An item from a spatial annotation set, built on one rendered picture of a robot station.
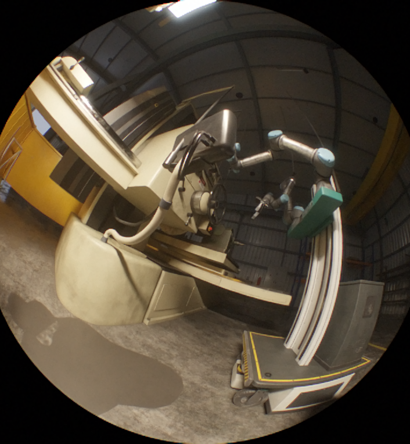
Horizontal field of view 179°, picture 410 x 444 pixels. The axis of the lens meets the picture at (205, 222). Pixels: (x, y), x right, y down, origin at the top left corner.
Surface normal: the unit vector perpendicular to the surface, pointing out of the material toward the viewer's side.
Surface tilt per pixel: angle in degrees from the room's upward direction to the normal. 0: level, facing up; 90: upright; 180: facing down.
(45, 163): 90
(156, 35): 169
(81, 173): 90
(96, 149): 90
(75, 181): 90
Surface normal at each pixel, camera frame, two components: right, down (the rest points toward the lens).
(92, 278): 0.55, -0.08
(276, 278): -0.36, -0.45
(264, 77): -0.42, 0.77
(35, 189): 0.86, 0.17
